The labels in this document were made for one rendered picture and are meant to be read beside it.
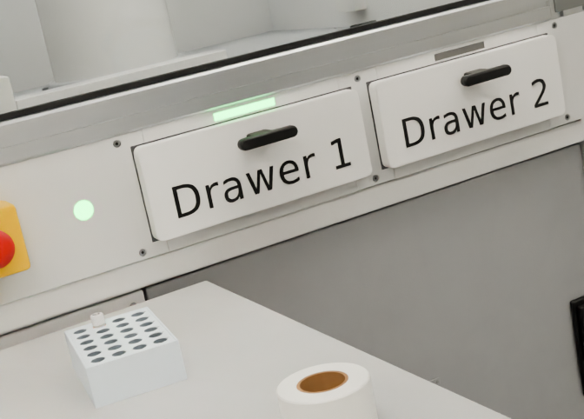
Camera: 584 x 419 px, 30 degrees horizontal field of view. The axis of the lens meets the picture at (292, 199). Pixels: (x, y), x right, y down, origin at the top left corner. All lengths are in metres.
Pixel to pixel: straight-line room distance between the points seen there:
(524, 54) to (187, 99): 0.47
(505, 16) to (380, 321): 0.43
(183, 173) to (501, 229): 0.49
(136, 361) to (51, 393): 0.11
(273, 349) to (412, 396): 0.19
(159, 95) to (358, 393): 0.55
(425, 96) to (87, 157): 0.44
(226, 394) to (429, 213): 0.59
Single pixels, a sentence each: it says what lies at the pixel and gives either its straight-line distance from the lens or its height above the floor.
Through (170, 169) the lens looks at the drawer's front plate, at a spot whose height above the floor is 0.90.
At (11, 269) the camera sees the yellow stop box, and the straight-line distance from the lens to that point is 1.17.
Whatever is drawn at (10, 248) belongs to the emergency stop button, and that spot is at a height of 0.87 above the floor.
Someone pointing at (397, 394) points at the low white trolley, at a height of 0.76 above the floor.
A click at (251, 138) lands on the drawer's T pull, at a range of 1.23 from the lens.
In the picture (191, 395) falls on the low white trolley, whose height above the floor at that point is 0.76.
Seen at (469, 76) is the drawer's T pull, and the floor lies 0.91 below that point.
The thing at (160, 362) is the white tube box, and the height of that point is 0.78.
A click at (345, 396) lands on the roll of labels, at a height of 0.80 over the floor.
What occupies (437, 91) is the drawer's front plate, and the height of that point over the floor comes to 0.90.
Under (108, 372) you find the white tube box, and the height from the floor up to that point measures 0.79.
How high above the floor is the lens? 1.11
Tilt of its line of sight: 13 degrees down
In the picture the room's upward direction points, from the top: 11 degrees counter-clockwise
